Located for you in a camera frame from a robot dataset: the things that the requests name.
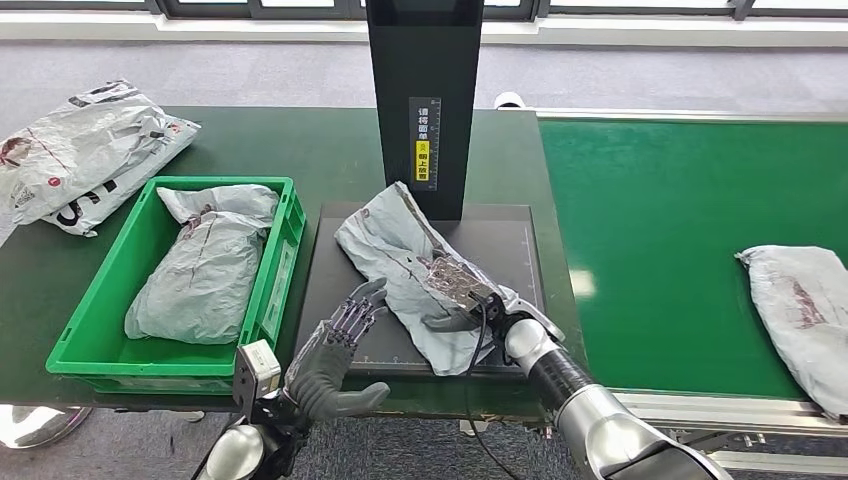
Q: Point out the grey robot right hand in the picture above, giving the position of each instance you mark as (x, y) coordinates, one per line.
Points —
(450, 322)

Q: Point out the round chrome stand base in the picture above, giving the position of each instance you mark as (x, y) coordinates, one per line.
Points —
(40, 424)

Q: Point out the grey parcel bag dark stain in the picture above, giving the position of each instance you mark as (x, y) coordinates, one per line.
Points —
(795, 331)

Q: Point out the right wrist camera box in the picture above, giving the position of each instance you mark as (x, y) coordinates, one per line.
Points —
(457, 281)

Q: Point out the black yellow scanner label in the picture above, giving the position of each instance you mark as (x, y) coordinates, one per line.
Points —
(424, 146)

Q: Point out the green conveyor belt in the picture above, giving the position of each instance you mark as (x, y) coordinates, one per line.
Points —
(662, 199)

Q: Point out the plump grey parcel bag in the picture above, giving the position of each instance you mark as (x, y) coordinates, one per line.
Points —
(199, 278)

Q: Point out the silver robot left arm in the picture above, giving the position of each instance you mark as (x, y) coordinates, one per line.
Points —
(232, 457)

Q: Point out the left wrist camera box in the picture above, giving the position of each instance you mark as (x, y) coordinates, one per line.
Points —
(255, 371)

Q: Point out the green plastic crate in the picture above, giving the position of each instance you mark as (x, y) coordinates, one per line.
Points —
(152, 368)

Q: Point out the white round roller cap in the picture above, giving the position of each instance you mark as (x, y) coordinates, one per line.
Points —
(510, 100)

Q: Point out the white printed courier bag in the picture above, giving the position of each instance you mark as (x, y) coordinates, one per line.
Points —
(66, 152)

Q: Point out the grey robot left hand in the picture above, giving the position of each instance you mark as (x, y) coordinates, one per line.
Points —
(324, 378)

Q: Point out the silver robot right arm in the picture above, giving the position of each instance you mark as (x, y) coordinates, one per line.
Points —
(609, 424)

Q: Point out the dark window frame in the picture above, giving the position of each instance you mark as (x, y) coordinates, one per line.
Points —
(159, 6)

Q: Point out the white bag black lettering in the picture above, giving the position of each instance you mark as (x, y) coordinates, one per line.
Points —
(132, 175)

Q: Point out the black inbound scanner machine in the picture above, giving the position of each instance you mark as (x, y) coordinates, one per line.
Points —
(424, 99)

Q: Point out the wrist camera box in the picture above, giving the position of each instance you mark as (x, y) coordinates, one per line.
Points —
(457, 281)
(255, 371)

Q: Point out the grey parcel bag red smear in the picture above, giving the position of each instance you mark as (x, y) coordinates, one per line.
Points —
(384, 245)

